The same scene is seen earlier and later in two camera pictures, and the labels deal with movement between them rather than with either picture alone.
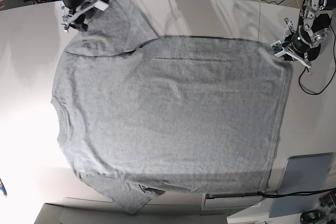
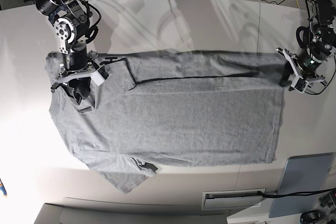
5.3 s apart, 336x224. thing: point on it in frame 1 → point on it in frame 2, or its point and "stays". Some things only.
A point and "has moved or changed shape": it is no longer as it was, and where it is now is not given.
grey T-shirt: [143, 115] has moved or changed shape
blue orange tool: [2, 188] stays
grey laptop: [302, 173] stays
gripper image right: [302, 41] → [309, 61]
